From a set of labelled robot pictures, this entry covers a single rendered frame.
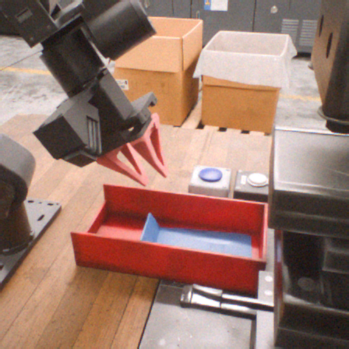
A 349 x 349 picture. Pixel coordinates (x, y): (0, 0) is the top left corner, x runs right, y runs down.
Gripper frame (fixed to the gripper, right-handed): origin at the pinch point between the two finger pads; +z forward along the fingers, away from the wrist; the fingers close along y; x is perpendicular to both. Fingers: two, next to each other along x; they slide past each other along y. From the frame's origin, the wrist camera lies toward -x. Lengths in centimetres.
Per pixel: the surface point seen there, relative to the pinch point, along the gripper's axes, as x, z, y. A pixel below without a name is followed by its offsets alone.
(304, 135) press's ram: -17.7, -6.7, 21.9
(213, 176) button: 13.5, 10.9, 1.2
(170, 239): -0.5, 10.5, -3.8
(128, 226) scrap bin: 1.6, 7.3, -10.0
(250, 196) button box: 11.1, 15.5, 5.9
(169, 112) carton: 193, 52, -81
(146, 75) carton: 195, 24, -81
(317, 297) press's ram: -27.4, -3.2, 20.5
